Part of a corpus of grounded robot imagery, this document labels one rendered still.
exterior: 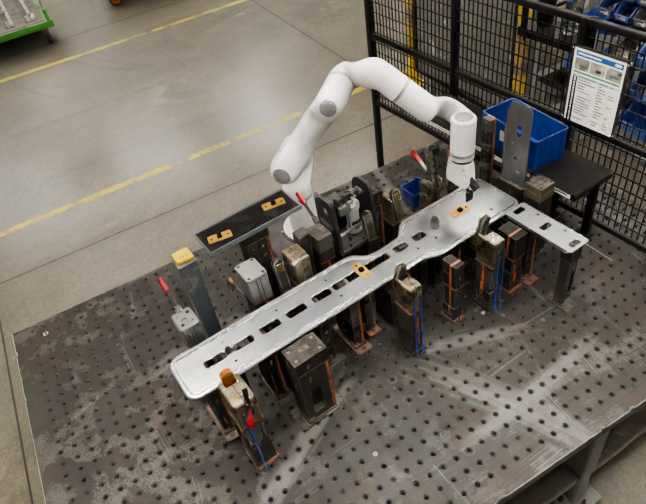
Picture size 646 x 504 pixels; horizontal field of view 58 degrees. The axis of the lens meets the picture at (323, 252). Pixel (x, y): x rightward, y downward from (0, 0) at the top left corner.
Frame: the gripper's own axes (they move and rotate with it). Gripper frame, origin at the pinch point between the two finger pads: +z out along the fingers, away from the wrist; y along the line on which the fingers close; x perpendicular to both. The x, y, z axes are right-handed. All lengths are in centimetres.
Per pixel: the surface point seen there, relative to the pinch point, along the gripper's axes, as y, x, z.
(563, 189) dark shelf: 19.6, 33.0, 5.3
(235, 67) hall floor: -384, 84, 112
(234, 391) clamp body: 19, -106, 3
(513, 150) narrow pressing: 0.1, 26.7, -5.5
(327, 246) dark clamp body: -15, -50, 6
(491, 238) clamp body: 21.6, -6.2, 4.1
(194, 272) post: -30, -95, 0
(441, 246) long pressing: 9.8, -18.0, 8.7
